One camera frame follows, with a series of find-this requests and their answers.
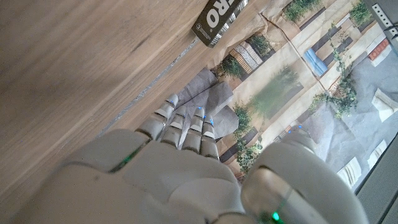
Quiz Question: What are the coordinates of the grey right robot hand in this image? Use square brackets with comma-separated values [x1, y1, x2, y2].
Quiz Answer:
[12, 94, 369, 224]

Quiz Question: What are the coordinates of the black Nitro golf ball box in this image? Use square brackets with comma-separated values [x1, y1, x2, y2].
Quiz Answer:
[191, 0, 249, 49]

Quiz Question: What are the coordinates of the printed fabric backdrop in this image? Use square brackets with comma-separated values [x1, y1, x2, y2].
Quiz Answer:
[174, 0, 398, 190]

